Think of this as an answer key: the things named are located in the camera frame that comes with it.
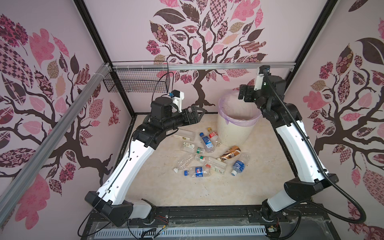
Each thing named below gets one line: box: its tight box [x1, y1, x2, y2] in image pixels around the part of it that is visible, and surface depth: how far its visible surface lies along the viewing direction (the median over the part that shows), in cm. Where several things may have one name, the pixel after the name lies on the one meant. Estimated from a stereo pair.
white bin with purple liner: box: [217, 88, 262, 148], surface depth 93 cm
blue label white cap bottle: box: [231, 154, 250, 177], surface depth 88 cm
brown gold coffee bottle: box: [220, 145, 241, 162], surface depth 94 cm
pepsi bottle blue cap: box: [184, 166, 211, 178], surface depth 87 cm
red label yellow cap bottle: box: [207, 127, 222, 147], surface depth 102 cm
